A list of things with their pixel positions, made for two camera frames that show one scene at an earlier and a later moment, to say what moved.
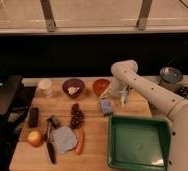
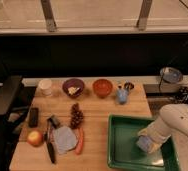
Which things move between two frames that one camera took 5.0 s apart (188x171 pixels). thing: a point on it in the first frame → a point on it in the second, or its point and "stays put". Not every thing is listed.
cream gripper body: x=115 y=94 → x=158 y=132
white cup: x=45 y=86 stays put
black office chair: x=7 y=105 stays put
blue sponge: x=106 y=105 → x=143 y=142
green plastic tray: x=138 y=143 stays put
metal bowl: x=171 y=74 stays put
